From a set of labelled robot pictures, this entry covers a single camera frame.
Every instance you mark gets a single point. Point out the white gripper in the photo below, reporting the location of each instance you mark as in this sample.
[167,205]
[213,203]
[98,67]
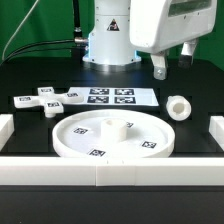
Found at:
[157,25]

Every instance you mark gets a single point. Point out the white round table top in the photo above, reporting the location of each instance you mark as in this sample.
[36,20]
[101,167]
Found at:
[113,134]

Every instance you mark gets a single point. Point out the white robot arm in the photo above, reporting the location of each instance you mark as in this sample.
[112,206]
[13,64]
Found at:
[125,27]

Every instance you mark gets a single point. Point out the white right barrier block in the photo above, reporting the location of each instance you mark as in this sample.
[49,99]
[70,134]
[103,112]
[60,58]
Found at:
[216,129]

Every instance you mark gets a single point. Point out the white barrier block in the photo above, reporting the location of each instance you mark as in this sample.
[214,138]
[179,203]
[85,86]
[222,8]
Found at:
[216,129]
[6,128]

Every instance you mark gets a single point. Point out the white marker sheet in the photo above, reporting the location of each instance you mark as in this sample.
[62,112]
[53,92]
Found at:
[115,96]

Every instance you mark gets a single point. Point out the white cross-shaped table base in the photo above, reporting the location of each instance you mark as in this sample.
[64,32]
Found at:
[49,100]

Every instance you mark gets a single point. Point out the white left barrier block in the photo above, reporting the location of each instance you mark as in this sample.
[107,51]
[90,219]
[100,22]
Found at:
[6,128]

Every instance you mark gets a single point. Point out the black vertical cable connector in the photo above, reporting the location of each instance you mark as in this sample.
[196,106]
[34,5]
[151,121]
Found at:
[77,31]

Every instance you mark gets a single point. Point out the white front barrier wall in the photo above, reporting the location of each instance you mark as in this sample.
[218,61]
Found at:
[86,172]

